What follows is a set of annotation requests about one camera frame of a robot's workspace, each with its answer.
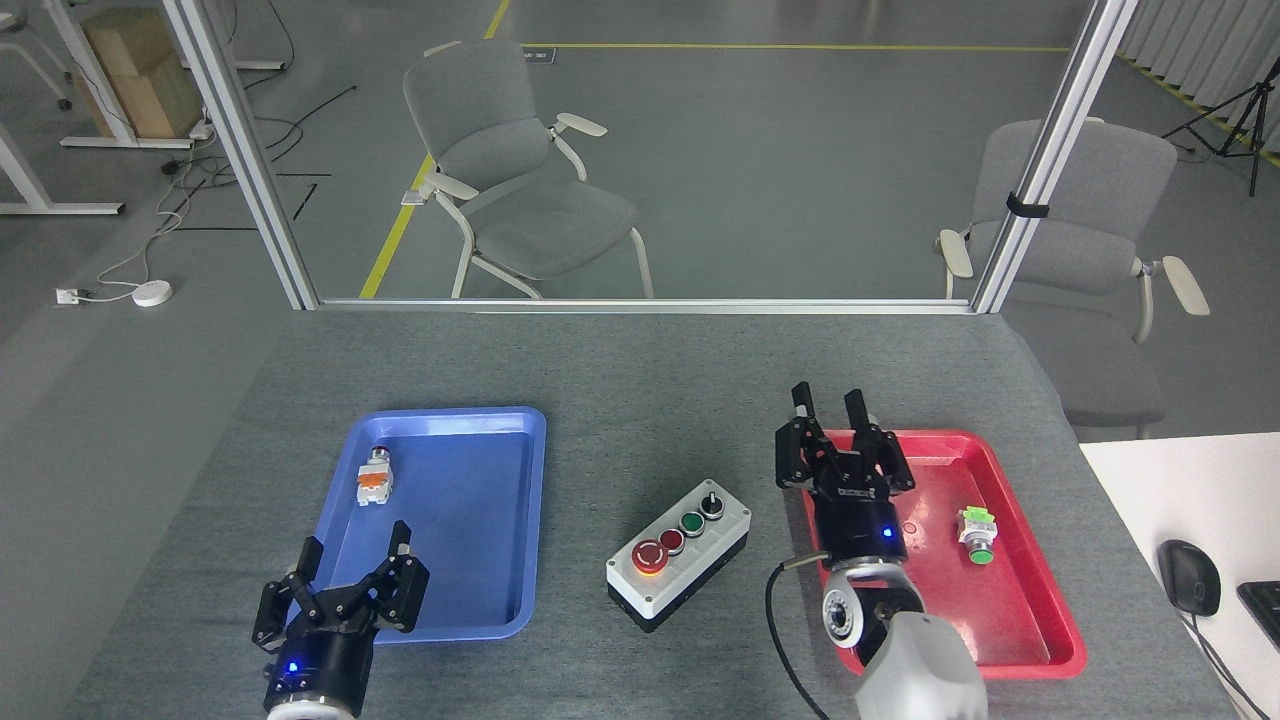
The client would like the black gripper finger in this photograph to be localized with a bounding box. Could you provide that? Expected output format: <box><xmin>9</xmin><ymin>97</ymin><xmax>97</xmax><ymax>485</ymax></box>
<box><xmin>252</xmin><ymin>536</ymin><xmax>337</xmax><ymax>651</ymax></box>
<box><xmin>843</xmin><ymin>389</ymin><xmax>916</xmax><ymax>491</ymax></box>
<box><xmin>350</xmin><ymin>520</ymin><xmax>431</xmax><ymax>634</ymax></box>
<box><xmin>775</xmin><ymin>383</ymin><xmax>842</xmax><ymax>491</ymax></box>

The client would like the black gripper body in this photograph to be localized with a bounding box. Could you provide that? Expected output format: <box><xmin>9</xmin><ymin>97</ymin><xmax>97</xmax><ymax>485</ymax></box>
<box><xmin>262</xmin><ymin>600</ymin><xmax>377</xmax><ymax>714</ymax></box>
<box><xmin>812</xmin><ymin>478</ymin><xmax>910</xmax><ymax>573</ymax></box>

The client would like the grey four-button control box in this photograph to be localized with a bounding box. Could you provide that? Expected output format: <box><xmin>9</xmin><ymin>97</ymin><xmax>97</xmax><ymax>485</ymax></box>
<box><xmin>606</xmin><ymin>479</ymin><xmax>753</xmax><ymax>635</ymax></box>

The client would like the brown cardboard box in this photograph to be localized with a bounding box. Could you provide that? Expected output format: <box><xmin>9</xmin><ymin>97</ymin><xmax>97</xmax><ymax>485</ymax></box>
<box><xmin>80</xmin><ymin>8</ymin><xmax>204</xmax><ymax>139</ymax></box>

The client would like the blue plastic tray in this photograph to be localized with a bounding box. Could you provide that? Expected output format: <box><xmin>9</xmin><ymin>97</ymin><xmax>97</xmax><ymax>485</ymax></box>
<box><xmin>297</xmin><ymin>405</ymin><xmax>548</xmax><ymax>642</ymax></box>

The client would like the red plastic tray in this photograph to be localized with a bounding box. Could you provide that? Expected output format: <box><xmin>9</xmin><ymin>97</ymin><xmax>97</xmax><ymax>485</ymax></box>
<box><xmin>800</xmin><ymin>430</ymin><xmax>1088</xmax><ymax>681</ymax></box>

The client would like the white desk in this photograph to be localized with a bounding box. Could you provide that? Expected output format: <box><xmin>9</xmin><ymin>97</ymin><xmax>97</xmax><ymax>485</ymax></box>
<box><xmin>1080</xmin><ymin>432</ymin><xmax>1280</xmax><ymax>720</ymax></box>

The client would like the black computer mouse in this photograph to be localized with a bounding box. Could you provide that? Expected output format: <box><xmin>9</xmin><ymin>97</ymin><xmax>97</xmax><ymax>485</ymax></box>
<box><xmin>1158</xmin><ymin>539</ymin><xmax>1222</xmax><ymax>617</ymax></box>

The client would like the grey chair with full legs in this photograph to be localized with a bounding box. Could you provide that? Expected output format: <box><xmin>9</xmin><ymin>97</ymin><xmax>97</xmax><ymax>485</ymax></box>
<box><xmin>402</xmin><ymin>38</ymin><xmax>656</xmax><ymax>300</ymax></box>

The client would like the black keyboard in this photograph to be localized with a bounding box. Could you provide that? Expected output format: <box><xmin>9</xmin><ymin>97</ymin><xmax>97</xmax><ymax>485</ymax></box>
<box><xmin>1237</xmin><ymin>581</ymin><xmax>1280</xmax><ymax>651</ymax></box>

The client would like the black tripod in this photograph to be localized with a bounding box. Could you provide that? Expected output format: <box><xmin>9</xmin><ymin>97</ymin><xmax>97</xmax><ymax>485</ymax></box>
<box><xmin>1163</xmin><ymin>75</ymin><xmax>1280</xmax><ymax>197</ymax></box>

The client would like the white pleated curtain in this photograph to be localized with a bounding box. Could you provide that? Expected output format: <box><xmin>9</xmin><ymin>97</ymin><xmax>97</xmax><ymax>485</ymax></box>
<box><xmin>1118</xmin><ymin>0</ymin><xmax>1280</xmax><ymax>161</ymax></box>

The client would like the green push button switch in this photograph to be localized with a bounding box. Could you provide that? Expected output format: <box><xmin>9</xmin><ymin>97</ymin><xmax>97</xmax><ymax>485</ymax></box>
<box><xmin>957</xmin><ymin>507</ymin><xmax>998</xmax><ymax>566</ymax></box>

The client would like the orange-base push button switch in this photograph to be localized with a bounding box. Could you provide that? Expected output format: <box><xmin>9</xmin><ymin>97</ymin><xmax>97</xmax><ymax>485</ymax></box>
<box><xmin>357</xmin><ymin>446</ymin><xmax>395</xmax><ymax>507</ymax></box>

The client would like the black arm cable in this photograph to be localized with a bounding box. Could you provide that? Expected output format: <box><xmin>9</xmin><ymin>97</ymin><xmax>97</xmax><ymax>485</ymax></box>
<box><xmin>765</xmin><ymin>553</ymin><xmax>833</xmax><ymax>720</ymax></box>

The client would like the silver horizontal rail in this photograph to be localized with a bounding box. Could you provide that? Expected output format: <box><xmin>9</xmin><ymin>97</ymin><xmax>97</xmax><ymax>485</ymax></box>
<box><xmin>318</xmin><ymin>297</ymin><xmax>976</xmax><ymax>315</ymax></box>

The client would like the grey chair behind post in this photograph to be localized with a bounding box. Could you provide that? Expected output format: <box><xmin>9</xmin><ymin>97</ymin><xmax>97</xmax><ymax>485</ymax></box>
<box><xmin>936</xmin><ymin>117</ymin><xmax>1211</xmax><ymax>346</ymax></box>

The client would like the silver post with strap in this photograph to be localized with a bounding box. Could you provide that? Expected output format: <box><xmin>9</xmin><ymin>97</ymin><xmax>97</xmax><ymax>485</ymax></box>
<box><xmin>970</xmin><ymin>0</ymin><xmax>1141</xmax><ymax>314</ymax></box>

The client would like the black mouse cable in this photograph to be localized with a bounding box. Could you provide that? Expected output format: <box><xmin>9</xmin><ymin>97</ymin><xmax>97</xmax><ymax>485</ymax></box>
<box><xmin>1180</xmin><ymin>610</ymin><xmax>1271</xmax><ymax>720</ymax></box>

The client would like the white floor cable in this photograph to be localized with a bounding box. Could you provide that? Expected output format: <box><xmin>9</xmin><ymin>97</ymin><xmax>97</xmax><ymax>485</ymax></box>
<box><xmin>78</xmin><ymin>150</ymin><xmax>216</xmax><ymax>301</ymax></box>

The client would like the silver post without strap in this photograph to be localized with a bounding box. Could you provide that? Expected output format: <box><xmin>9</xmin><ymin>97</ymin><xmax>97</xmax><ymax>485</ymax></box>
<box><xmin>160</xmin><ymin>0</ymin><xmax>321</xmax><ymax>311</ymax></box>

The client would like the black floor cable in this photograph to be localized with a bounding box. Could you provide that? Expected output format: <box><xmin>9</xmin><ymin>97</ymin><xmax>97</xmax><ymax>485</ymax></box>
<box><xmin>163</xmin><ymin>85</ymin><xmax>358</xmax><ymax>201</ymax></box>

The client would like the white desk leg frame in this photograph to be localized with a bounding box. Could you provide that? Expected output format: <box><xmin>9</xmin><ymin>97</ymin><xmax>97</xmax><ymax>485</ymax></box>
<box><xmin>40</xmin><ymin>0</ymin><xmax>196</xmax><ymax>149</ymax></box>
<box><xmin>0</xmin><ymin>125</ymin><xmax>126</xmax><ymax>216</ymax></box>

